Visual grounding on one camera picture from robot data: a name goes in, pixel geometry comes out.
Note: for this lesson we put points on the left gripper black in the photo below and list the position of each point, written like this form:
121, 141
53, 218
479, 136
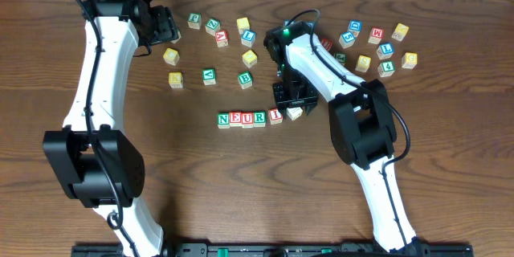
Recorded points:
167, 24

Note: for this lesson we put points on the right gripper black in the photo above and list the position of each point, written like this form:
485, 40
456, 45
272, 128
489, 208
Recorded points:
295, 101

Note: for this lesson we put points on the blue P block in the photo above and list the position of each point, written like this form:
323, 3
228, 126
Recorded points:
294, 113

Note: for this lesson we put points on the red I block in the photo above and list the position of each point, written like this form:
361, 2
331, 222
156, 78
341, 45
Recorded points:
275, 116

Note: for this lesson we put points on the green R block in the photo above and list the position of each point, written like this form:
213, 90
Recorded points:
260, 119

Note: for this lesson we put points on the red u block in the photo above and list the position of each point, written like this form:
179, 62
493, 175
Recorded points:
247, 120
327, 44

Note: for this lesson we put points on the red E block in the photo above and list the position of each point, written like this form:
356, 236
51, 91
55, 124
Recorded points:
235, 119

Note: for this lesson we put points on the green N block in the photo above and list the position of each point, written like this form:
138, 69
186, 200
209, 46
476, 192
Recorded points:
223, 120

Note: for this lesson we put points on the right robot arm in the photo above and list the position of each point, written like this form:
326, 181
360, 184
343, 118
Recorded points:
361, 122

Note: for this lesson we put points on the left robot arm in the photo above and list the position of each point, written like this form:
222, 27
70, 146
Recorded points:
91, 157

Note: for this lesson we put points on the green L block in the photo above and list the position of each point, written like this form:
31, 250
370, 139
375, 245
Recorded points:
179, 35

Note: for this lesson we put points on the green J block far left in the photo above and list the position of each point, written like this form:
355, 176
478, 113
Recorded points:
194, 21

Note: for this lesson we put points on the green j block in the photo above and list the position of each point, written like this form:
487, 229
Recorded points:
341, 58
194, 21

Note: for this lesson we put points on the green Z block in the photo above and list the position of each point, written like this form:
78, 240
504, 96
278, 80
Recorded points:
212, 26

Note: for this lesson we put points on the green B block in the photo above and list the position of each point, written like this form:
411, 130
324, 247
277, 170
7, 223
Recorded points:
245, 80

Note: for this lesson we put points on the yellow K block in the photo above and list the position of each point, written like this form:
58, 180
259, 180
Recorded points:
176, 79

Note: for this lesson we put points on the yellow block centre left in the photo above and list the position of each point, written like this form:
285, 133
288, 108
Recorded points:
250, 58

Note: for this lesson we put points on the green J block right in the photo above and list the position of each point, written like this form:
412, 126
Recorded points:
341, 58

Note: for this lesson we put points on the red A block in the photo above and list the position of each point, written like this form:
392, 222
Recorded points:
221, 38

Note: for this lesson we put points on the green V block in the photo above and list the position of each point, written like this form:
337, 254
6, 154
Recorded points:
209, 76

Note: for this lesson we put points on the blue L block left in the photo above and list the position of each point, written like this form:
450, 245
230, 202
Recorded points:
248, 38

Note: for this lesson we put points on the blue l block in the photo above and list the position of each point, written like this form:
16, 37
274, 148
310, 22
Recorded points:
385, 51
248, 38

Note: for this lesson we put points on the blue 5 block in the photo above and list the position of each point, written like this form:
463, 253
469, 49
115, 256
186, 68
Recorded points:
347, 39

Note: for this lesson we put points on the yellow S block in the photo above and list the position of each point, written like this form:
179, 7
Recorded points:
363, 63

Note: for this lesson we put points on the yellow block top middle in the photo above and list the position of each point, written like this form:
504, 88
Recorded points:
243, 24

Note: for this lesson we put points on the blue D block right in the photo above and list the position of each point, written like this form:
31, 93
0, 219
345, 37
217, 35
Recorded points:
355, 27

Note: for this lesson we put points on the green 4 block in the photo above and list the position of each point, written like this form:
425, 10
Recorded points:
386, 68

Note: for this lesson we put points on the blue L block right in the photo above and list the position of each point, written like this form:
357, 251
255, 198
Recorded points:
385, 51

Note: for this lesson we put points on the red M block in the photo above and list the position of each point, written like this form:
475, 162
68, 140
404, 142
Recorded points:
376, 35

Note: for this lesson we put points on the yellow G block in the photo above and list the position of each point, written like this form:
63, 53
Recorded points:
409, 60

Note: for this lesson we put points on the yellow block far right top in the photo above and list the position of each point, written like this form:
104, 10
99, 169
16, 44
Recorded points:
400, 32

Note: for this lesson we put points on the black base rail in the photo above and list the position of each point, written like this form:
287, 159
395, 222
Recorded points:
345, 249

